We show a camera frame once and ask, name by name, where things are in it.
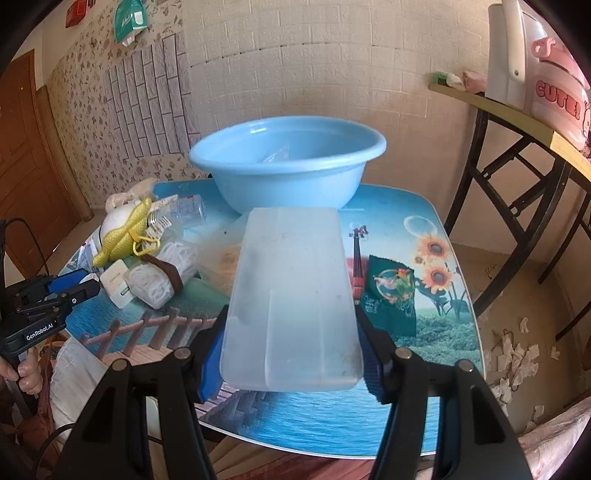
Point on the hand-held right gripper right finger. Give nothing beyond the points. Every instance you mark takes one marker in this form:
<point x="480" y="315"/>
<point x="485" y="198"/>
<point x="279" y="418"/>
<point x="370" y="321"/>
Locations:
<point x="371" y="364"/>

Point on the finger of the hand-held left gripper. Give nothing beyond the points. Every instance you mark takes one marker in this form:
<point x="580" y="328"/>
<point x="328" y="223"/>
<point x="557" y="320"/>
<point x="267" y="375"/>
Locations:
<point x="83" y="290"/>
<point x="64" y="281"/>

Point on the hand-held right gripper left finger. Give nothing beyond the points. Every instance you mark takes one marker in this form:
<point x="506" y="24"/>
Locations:
<point x="210" y="364"/>

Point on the white toy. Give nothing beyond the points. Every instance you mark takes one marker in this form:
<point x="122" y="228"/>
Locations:
<point x="117" y="226"/>

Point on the beige plush bear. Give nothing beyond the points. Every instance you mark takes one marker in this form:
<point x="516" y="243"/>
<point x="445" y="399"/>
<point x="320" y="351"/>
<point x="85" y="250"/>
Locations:
<point x="134" y="191"/>

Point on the blue plastic basin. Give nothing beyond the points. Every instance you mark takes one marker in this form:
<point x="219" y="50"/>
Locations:
<point x="286" y="184"/>

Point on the printed scenery desktop table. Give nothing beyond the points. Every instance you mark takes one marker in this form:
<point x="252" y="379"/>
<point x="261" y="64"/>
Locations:
<point x="286" y="415"/>

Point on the person's left hand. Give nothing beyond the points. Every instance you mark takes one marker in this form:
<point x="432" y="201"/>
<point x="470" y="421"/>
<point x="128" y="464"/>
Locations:
<point x="28" y="371"/>

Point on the white charger block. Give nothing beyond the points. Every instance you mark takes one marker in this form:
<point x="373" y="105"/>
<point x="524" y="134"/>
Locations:
<point x="115" y="281"/>

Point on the person's clothing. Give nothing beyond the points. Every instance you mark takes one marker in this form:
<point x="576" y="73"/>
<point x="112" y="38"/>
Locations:
<point x="74" y="374"/>

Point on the green snack packet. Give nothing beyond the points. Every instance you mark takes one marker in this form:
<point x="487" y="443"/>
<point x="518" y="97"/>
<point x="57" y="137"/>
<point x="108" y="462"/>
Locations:
<point x="392" y="295"/>

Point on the translucent container orange contents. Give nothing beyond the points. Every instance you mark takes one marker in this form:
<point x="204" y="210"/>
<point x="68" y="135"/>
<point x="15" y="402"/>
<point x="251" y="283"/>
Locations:
<point x="221" y="263"/>

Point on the wooden door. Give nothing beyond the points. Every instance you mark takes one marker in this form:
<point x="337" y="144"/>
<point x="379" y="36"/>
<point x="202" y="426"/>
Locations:
<point x="27" y="161"/>

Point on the clear plastic bottle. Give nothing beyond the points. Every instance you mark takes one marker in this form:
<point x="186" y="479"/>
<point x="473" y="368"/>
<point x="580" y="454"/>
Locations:
<point x="184" y="210"/>

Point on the paper scraps on floor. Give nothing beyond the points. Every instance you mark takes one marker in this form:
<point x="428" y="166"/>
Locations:
<point x="517" y="360"/>

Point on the pink patterned fabric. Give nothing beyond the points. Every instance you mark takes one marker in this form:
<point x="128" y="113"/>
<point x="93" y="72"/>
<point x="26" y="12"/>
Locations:
<point x="558" y="443"/>

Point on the green hanging packet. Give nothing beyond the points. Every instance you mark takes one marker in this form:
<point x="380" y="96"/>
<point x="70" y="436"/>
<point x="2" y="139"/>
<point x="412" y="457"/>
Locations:
<point x="129" y="21"/>

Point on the wooden side shelf table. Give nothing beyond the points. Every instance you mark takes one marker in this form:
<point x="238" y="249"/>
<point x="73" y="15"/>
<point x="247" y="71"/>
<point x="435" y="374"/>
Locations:
<point x="503" y="110"/>

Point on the green small item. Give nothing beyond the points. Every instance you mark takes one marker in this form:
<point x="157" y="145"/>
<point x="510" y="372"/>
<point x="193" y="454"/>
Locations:
<point x="443" y="79"/>

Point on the pink cloth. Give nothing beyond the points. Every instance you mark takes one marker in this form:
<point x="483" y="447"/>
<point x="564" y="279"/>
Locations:
<point x="474" y="81"/>

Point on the pink lidded container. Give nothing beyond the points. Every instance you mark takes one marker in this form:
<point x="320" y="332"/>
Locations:
<point x="558" y="97"/>

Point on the red wall box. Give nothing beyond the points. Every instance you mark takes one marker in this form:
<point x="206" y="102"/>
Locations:
<point x="81" y="11"/>

